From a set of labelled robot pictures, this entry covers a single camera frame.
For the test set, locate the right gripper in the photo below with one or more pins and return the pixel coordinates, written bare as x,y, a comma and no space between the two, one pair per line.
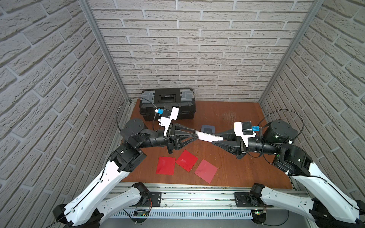
235,147

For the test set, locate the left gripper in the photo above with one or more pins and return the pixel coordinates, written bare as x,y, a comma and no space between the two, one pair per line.
171,138

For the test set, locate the white glue stick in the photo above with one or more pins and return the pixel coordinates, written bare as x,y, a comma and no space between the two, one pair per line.
208,137

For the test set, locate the dark red envelope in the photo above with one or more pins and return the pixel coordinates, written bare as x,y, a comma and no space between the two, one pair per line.
206,171

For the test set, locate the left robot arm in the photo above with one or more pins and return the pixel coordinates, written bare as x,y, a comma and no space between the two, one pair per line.
90,208

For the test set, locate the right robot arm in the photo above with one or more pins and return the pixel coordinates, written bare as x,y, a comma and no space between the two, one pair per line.
328,208

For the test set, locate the grey hole punch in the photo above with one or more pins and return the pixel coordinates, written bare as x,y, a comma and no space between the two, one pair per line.
208,129

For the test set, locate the black plastic toolbox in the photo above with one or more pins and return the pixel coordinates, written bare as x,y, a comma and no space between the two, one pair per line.
182,98

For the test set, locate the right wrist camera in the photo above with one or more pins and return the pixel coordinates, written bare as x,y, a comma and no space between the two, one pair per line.
245,130

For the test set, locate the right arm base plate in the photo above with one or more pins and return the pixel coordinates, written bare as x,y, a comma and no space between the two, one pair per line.
245,199

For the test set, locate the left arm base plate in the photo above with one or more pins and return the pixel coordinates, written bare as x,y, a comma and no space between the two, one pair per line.
154,199

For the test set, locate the aluminium rail frame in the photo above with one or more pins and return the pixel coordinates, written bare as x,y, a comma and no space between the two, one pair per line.
217,203

